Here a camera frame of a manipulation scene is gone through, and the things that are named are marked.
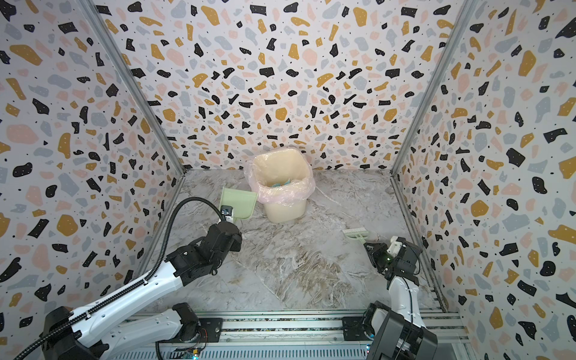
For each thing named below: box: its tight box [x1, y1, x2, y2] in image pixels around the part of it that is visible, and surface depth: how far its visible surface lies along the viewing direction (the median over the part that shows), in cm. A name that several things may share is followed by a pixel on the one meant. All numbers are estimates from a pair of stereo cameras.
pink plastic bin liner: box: [243, 147, 316, 207], surface depth 90 cm
